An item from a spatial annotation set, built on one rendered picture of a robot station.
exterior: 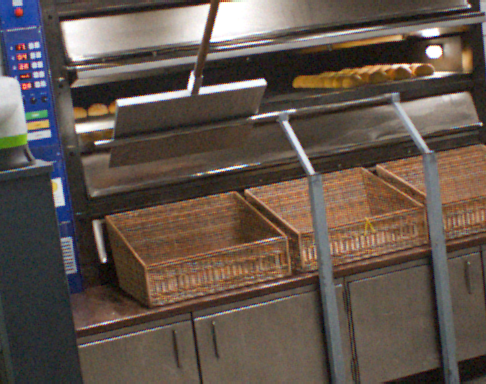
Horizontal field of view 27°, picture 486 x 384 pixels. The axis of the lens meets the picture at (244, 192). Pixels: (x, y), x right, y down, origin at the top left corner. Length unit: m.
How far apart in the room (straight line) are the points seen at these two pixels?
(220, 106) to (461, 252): 1.11
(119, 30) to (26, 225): 1.39
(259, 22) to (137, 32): 0.51
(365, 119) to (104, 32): 1.19
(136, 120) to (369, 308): 1.12
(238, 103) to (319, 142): 0.69
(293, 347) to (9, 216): 1.38
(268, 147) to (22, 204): 1.63
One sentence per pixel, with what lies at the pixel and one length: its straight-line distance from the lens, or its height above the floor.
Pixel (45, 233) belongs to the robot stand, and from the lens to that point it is 2.83.
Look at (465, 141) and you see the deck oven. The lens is 4.67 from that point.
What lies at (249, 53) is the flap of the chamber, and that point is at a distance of 4.01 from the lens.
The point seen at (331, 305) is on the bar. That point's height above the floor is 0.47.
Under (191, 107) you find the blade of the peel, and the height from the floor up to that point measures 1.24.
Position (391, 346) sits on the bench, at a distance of 3.97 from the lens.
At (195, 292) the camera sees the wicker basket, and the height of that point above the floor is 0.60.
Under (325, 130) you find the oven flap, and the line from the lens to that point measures 4.32.
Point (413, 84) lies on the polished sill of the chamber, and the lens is 4.51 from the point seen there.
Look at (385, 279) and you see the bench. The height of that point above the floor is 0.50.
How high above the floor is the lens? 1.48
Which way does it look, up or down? 9 degrees down
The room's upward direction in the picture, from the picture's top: 8 degrees counter-clockwise
